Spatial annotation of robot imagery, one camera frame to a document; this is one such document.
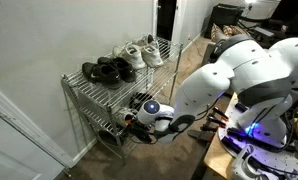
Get black low shoe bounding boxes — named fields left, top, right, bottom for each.
left=98, top=129, right=120, bottom=147

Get black orange bar clamp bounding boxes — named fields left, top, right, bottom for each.
left=205, top=114, right=227, bottom=128
left=199, top=123, right=221, bottom=133
left=211, top=106, right=230, bottom=122

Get white sneaker orange lining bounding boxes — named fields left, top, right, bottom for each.
left=132, top=33, right=157, bottom=48
left=116, top=107, right=138, bottom=128

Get white panel door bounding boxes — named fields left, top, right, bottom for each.
left=0, top=81, right=76, bottom=180

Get chrome wire shoe rack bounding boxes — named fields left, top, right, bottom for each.
left=60, top=33, right=184, bottom=166

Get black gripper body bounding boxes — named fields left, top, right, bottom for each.
left=128, top=121, right=159, bottom=145

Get plain white sneaker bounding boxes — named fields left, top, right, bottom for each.
left=140, top=44, right=164, bottom=68
left=113, top=44, right=147, bottom=70

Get black box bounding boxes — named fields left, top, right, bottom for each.
left=205, top=3, right=246, bottom=32

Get white door frame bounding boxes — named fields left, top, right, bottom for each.
left=151, top=0, right=184, bottom=46

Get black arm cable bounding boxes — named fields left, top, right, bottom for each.
left=193, top=94, right=225, bottom=122

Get round grey metal base plate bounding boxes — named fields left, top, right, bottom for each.
left=218, top=99, right=298, bottom=180

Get black aluminium extrusion bar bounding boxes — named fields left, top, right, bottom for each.
left=221, top=135, right=253, bottom=155
left=226, top=127, right=257, bottom=143

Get white baseboard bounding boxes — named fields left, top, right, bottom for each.
left=71, top=137, right=98, bottom=164

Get striped cushion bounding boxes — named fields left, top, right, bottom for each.
left=222, top=24, right=252, bottom=38
left=210, top=23, right=225, bottom=43

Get white curved plastic object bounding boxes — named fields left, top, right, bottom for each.
left=231, top=144, right=257, bottom=180

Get black sneaker white swoosh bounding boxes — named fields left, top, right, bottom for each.
left=81, top=61, right=123, bottom=90
left=97, top=56, right=137, bottom=84

